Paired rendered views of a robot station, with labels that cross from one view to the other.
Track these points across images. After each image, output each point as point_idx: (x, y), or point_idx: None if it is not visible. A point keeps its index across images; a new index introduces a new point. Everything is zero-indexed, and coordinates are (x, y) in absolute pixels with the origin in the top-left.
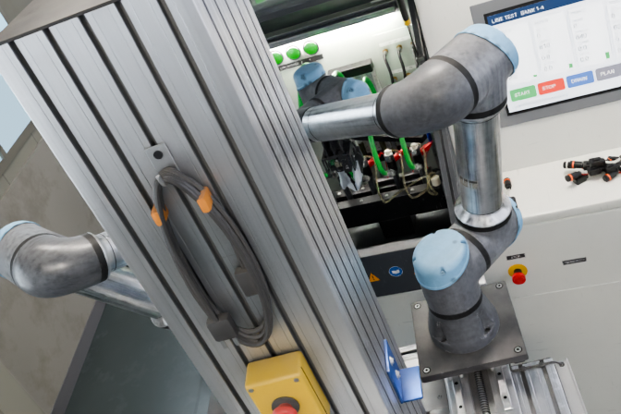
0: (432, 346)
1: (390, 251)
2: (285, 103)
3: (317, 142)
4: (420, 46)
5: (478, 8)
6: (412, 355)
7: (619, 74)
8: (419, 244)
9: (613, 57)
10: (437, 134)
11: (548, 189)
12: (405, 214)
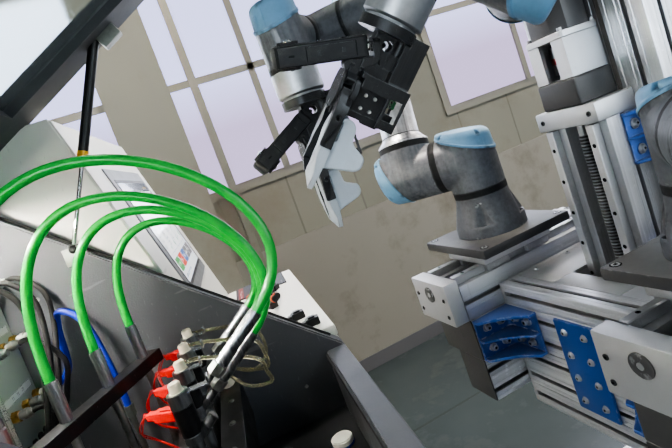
0: (527, 222)
1: (369, 376)
2: None
3: None
4: (56, 240)
5: (107, 172)
6: (535, 281)
7: (189, 253)
8: (457, 132)
9: (179, 240)
10: (201, 291)
11: (279, 314)
12: (258, 447)
